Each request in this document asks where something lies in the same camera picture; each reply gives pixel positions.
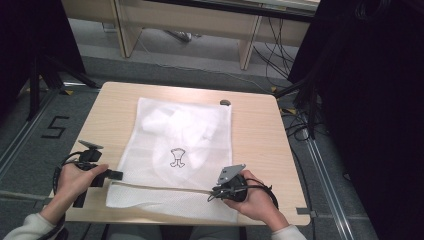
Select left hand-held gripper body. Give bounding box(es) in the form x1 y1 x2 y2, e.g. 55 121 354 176
72 139 105 209

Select grey tape strip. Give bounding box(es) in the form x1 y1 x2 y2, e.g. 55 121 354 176
295 207 318 220

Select metal floor rail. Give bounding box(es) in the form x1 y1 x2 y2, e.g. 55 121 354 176
0 89 58 182
299 128 356 240

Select right hand-held gripper black cable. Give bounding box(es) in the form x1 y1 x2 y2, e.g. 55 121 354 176
245 178 280 210

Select black curtain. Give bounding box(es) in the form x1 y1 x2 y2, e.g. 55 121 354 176
287 0 424 240
0 0 87 116

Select black tangled floor cables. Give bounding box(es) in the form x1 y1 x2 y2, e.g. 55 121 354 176
279 105 318 142

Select left hand-held gripper black cable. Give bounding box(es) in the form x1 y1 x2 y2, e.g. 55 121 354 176
36 151 88 240

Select white mesh laundry bag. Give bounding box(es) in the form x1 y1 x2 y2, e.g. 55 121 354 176
105 96 240 224

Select black metal stand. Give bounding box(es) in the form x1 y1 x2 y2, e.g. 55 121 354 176
274 75 322 140
25 54 102 122

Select black floor cable bundle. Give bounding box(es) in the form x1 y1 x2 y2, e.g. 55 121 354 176
252 16 301 88

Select white garment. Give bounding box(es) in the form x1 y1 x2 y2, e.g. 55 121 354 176
140 106 221 171

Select person's right hand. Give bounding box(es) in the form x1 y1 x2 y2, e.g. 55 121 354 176
222 169 290 233

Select hand-held gripper black cable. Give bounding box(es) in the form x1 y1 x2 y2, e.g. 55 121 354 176
36 151 88 240
245 178 280 210

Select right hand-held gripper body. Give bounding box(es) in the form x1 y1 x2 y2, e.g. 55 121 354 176
216 163 250 203

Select person's left hand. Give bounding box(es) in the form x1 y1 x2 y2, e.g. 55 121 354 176
49 162 110 218

